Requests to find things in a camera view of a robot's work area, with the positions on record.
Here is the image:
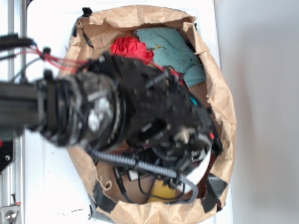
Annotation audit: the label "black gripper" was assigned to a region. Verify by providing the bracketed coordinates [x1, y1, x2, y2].
[89, 53, 222, 154]

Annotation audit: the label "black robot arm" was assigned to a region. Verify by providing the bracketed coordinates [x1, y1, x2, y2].
[0, 54, 222, 156]

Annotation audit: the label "yellow sponge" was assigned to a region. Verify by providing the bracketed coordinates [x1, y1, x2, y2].
[148, 180, 176, 203]

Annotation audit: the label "teal cloth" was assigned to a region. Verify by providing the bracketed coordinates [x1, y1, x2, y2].
[135, 27, 206, 87]

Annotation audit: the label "red crumpled paper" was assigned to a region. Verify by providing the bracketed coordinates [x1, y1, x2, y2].
[110, 36, 154, 64]

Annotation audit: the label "brown paper bag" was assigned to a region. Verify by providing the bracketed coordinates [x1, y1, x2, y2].
[66, 5, 237, 224]

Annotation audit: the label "white flat ribbon cable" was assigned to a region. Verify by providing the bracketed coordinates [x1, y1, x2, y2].
[179, 137, 213, 189]

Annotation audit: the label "grey braided cable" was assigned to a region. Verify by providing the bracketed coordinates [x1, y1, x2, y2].
[88, 148, 199, 201]

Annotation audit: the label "red wires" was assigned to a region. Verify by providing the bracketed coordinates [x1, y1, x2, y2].
[30, 45, 169, 73]

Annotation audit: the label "aluminium frame rail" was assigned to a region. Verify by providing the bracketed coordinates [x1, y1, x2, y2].
[0, 0, 26, 224]

